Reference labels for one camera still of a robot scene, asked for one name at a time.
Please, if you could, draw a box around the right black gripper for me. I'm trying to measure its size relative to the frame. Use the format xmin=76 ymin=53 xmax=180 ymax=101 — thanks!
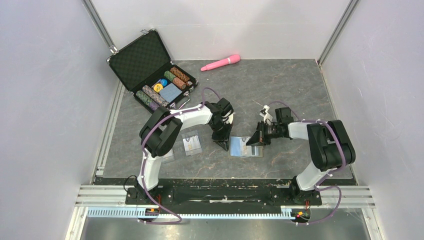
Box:
xmin=246 ymin=120 xmax=281 ymax=146

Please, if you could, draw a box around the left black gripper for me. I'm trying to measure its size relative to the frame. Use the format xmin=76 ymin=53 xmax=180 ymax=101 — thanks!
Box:
xmin=209 ymin=120 xmax=233 ymax=152

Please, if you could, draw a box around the beige leather card holder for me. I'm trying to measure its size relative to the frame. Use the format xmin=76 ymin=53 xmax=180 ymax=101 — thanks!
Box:
xmin=229 ymin=136 xmax=263 ymax=158

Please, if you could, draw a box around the clear acrylic card stand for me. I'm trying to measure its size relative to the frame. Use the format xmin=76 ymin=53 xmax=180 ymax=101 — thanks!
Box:
xmin=162 ymin=130 xmax=203 ymax=164

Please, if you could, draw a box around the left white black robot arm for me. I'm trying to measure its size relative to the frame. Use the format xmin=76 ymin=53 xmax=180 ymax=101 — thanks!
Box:
xmin=135 ymin=98 xmax=234 ymax=204

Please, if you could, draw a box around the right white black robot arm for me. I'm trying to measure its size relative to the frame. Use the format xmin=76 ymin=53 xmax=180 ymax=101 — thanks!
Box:
xmin=246 ymin=105 xmax=356 ymax=204

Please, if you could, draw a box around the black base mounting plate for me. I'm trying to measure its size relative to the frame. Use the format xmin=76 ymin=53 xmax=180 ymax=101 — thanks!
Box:
xmin=124 ymin=178 xmax=322 ymax=215

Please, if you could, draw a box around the pink wand massager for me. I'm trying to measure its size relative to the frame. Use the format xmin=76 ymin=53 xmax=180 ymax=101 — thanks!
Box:
xmin=200 ymin=54 xmax=241 ymax=72

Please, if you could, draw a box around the black poker chip case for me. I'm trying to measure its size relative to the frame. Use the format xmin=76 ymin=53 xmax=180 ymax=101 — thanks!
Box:
xmin=106 ymin=28 xmax=199 ymax=113

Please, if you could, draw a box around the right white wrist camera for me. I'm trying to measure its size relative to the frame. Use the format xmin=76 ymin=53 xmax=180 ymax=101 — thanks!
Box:
xmin=259 ymin=105 xmax=273 ymax=124

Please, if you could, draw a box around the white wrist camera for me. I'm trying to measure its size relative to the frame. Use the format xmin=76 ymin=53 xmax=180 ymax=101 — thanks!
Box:
xmin=259 ymin=105 xmax=273 ymax=124
xmin=222 ymin=112 xmax=234 ymax=125

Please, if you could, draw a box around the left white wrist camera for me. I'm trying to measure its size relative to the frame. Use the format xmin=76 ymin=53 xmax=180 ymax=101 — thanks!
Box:
xmin=222 ymin=112 xmax=234 ymax=125

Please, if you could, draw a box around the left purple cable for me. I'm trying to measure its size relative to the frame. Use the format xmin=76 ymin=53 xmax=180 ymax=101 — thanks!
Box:
xmin=140 ymin=87 xmax=222 ymax=225

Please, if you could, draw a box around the white slotted cable duct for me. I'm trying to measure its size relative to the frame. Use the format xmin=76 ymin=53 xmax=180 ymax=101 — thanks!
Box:
xmin=87 ymin=206 xmax=295 ymax=220

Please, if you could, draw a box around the aluminium frame rail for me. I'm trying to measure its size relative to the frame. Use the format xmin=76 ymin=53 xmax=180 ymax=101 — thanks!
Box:
xmin=75 ymin=185 xmax=376 ymax=209

